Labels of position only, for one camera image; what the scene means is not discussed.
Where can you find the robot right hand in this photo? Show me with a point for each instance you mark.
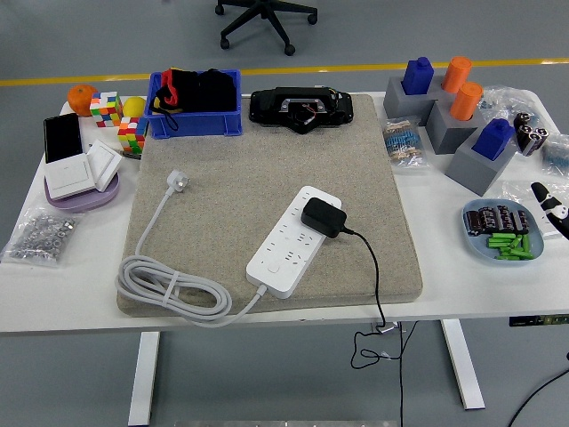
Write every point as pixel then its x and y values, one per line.
pixel 553 209

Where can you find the clear bag holding socket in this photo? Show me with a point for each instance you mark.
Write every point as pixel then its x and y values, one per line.
pixel 515 191

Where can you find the bag of blue resistors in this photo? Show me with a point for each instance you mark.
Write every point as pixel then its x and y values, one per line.
pixel 558 153

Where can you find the pile of green standoffs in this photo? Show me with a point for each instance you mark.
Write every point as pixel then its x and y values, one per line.
pixel 511 247

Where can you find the row of black capacitors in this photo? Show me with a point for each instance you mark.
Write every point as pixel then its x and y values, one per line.
pixel 498 220

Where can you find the bundle of black capacitors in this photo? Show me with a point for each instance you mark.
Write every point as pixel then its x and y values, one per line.
pixel 531 133

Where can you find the light blue tray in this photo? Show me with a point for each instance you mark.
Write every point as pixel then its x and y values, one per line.
pixel 473 244

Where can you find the grey block stand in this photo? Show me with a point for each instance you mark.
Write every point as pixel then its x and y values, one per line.
pixel 449 133
pixel 400 104
pixel 471 171

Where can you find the blue square peg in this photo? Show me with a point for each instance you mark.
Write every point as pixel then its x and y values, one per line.
pixel 493 140
pixel 418 78

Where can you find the black table control panel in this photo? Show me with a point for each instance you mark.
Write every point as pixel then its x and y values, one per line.
pixel 538 320

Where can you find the clear plastic bag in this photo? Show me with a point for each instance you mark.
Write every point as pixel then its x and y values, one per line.
pixel 507 102

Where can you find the orange cylinder peg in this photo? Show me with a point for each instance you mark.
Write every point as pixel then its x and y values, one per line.
pixel 467 102
pixel 457 73

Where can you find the bag of mixed resistors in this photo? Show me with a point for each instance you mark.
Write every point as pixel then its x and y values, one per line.
pixel 404 144

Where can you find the white table leg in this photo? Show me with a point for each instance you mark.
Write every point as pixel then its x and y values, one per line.
pixel 144 378
pixel 464 369

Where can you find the black electronic device housing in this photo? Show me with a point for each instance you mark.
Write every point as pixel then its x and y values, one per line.
pixel 266 109

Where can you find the grey-brown mat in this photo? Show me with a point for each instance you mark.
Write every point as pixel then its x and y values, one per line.
pixel 249 160

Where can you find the black office chair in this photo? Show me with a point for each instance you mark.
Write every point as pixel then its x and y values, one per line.
pixel 268 10

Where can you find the black folded cloth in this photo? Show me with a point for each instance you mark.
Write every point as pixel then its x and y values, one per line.
pixel 218 93

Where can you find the blue plastic bin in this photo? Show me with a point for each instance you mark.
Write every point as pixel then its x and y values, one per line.
pixel 195 124

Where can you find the black cloth with red trim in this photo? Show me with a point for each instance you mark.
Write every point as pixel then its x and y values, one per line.
pixel 171 91

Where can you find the multicolour puzzle cube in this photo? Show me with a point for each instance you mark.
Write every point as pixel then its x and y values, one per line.
pixel 106 109
pixel 131 135

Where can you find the yellow lemon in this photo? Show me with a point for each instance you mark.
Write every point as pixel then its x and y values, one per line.
pixel 134 107

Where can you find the purple tray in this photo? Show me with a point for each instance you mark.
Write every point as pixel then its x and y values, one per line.
pixel 89 202

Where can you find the orange fruit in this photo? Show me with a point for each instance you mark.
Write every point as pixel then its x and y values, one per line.
pixel 80 100

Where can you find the black smartphone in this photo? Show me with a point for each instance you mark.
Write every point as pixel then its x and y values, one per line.
pixel 62 138

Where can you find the bag of metal nuts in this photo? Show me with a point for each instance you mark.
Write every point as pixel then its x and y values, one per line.
pixel 40 233

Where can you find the white wall socket panel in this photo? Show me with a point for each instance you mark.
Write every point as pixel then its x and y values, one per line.
pixel 540 224

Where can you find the silver bracket under table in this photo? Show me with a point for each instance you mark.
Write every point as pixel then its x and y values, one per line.
pixel 382 328

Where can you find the small white wall switch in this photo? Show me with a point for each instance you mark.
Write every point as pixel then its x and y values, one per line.
pixel 104 162

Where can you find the large white wall switch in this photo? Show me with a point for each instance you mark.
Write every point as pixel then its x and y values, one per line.
pixel 69 175

